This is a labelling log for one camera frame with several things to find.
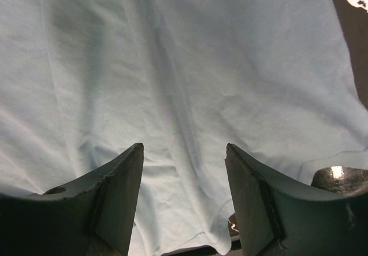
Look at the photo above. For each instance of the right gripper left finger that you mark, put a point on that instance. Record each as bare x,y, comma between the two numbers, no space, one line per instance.
91,215

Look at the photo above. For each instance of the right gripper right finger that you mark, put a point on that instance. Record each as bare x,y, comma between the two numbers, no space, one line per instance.
277,215

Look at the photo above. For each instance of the grey-blue t shirt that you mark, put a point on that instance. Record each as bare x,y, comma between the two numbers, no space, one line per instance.
83,80

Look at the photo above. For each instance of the black marble mat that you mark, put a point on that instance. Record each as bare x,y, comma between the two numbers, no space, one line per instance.
353,23

